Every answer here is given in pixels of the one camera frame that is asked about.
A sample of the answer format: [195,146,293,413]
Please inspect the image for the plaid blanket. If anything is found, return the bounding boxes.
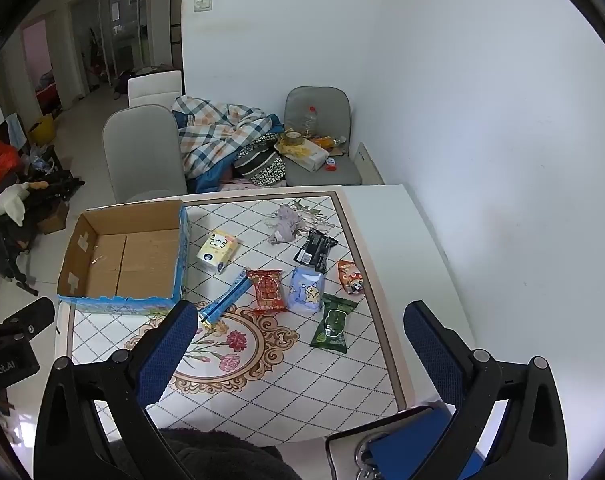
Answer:
[171,95,278,176]

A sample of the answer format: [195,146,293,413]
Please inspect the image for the white goose plush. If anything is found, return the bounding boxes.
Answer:
[0,182,48,226]

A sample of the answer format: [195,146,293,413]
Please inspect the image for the white board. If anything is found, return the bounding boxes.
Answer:
[355,142,386,186]

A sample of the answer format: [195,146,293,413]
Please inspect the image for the yellow tissue package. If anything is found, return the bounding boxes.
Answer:
[274,137,330,174]

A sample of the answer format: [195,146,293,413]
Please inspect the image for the small brown cardboard box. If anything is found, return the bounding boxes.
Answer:
[36,199,70,235]

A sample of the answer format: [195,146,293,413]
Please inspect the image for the orange panda-print snack packet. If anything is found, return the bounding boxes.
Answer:
[337,260,366,296]

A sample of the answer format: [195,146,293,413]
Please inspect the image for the clear plastic bottle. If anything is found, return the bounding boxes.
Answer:
[302,105,320,139]

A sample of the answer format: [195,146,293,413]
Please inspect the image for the yellow white tissue pack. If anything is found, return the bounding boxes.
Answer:
[196,230,240,275]

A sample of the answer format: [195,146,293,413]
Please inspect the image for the metal keys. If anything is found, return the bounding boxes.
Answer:
[355,435,384,480]

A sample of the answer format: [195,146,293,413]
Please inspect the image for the yellow bin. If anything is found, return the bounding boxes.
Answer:
[28,113,55,145]

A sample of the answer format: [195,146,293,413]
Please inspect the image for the glass sliding door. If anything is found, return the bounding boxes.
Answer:
[69,0,148,101]

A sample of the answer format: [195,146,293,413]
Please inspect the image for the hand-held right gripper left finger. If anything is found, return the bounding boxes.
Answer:
[34,300,199,480]

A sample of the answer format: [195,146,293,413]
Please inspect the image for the grey cushioned chair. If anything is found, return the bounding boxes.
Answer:
[284,86,363,188]

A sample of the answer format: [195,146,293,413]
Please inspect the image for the blue face mask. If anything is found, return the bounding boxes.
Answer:
[5,112,26,146]

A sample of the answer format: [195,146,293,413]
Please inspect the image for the grey chair with rounded back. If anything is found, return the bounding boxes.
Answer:
[102,104,188,206]

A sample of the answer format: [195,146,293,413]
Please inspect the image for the purple cloth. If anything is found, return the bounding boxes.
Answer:
[265,204,304,246]

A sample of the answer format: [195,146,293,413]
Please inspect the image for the blue notebook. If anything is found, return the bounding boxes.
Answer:
[325,404,489,480]

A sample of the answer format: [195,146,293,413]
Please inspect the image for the green snack packet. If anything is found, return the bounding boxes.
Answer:
[310,293,359,351]

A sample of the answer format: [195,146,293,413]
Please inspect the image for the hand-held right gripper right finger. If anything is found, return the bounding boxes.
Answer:
[403,300,568,480]

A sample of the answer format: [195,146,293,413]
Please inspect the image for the long blue packet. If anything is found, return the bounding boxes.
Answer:
[198,268,254,329]

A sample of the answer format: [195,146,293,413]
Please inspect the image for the red snack packet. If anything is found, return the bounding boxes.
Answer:
[246,268,288,314]

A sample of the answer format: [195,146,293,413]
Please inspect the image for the black packet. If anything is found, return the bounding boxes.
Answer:
[293,228,339,275]

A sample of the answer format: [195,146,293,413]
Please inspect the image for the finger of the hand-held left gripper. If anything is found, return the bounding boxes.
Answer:
[2,296,56,342]

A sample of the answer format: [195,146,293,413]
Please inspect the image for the light blue dog-print packet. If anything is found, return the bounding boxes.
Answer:
[287,266,326,315]

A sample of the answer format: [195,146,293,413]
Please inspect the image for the striped patterned bag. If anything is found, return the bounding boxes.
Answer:
[232,140,288,189]

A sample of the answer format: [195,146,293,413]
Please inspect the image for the white chair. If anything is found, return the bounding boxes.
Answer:
[127,70,184,109]

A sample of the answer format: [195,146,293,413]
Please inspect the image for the dark fuzzy clothing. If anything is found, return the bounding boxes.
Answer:
[159,427,304,480]

